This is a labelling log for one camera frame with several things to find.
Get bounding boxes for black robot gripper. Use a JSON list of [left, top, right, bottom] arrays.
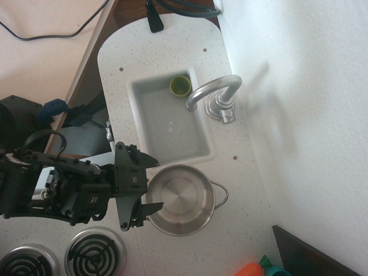
[[113, 142, 164, 231]]

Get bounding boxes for silver metal pot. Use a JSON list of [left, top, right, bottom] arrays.
[[145, 164, 229, 237]]

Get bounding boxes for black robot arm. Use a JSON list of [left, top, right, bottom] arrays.
[[1, 129, 163, 231]]

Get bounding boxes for white toy sink basin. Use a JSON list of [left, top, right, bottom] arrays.
[[127, 67, 216, 166]]

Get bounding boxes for right black stove burner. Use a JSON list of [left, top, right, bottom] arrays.
[[64, 227, 127, 275]]

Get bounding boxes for black stove burner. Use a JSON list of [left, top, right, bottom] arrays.
[[64, 227, 127, 275], [1, 244, 60, 275]]

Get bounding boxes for green plastic cup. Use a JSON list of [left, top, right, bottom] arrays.
[[169, 75, 192, 98]]

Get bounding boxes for silver toy faucet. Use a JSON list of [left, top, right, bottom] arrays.
[[186, 75, 242, 124]]

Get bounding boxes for blue clamp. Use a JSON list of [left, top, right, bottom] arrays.
[[36, 98, 68, 125]]

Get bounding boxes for orange toy carrot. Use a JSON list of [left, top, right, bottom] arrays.
[[235, 263, 263, 276]]

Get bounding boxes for left black stove burner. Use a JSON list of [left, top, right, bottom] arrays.
[[1, 244, 60, 275]]

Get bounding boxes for teal plastic cup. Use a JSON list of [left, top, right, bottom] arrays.
[[258, 255, 291, 276]]

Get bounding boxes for black clamp on counter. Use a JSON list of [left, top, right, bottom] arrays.
[[145, 1, 164, 33]]

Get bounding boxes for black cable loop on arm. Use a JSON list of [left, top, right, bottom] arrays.
[[22, 129, 66, 162]]

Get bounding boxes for black floor cable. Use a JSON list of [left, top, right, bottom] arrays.
[[0, 0, 112, 41]]

